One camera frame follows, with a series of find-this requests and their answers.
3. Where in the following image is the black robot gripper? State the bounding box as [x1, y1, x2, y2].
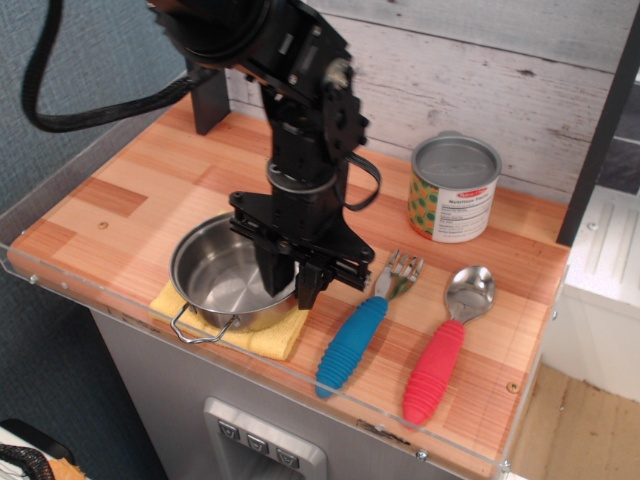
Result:
[229, 187, 375, 310]

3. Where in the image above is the small stainless steel pot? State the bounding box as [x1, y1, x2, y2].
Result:
[169, 212, 297, 344]

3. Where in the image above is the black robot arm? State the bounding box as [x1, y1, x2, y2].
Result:
[151, 1, 374, 310]

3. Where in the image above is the yellow folded cloth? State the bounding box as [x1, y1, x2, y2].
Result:
[150, 282, 308, 360]

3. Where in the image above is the grey toy fridge cabinet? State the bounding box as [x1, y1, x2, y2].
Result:
[94, 313, 503, 479]

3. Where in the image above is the toy food can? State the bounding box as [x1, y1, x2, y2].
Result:
[408, 131, 502, 244]

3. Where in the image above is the white toy sink unit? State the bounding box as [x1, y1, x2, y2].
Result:
[542, 186, 639, 401]

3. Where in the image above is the orange object bottom left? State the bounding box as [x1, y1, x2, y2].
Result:
[48, 458, 88, 480]

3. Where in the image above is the blue handled fork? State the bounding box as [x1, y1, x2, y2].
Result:
[315, 250, 424, 399]

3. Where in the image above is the red handled spoon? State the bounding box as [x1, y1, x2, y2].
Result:
[402, 266, 496, 425]

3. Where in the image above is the black braided cable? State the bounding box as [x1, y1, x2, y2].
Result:
[20, 0, 216, 134]

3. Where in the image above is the black right shelf post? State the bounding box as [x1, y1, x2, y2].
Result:
[556, 8, 639, 247]

